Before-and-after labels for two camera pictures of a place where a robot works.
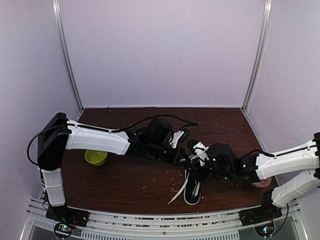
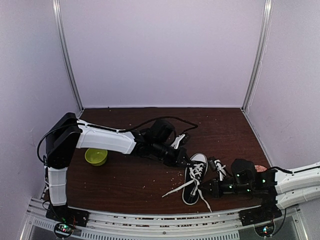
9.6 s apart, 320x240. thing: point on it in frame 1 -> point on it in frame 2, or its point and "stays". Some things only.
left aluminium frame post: x=56 y=9 stays
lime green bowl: x=96 y=157 stays
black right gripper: x=196 y=173 -> x=215 y=192
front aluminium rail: x=159 y=224 stays
